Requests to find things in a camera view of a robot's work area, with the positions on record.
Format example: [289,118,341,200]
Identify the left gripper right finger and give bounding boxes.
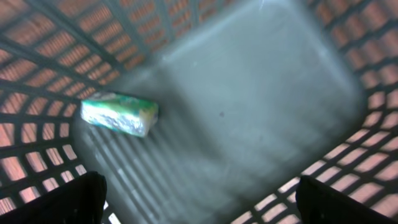
[295,175,397,224]

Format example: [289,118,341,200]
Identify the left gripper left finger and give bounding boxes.
[1,171,107,224]

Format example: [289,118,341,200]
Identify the teal white tissue packet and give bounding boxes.
[80,91,159,138]

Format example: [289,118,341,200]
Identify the grey plastic mesh basket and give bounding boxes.
[1,0,397,223]

